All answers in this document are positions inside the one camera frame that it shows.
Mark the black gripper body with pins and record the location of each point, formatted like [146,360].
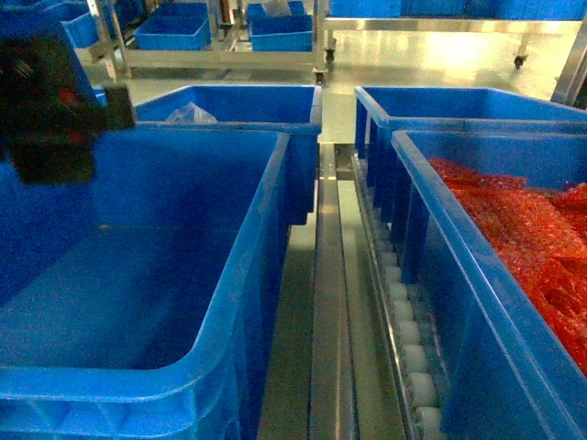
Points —
[50,117]

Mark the large blue bin near left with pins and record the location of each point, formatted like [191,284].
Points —
[141,305]

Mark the blue bin far left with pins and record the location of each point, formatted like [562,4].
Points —
[295,110]

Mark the blue bin far right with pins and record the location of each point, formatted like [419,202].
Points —
[382,110]

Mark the blue bin with red material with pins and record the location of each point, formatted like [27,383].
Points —
[509,377]

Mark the clear plastic bag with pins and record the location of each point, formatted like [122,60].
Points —
[191,114]

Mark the white roller conveyor track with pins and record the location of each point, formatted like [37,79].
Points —
[407,340]

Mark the red shredded material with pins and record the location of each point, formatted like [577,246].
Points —
[539,235]

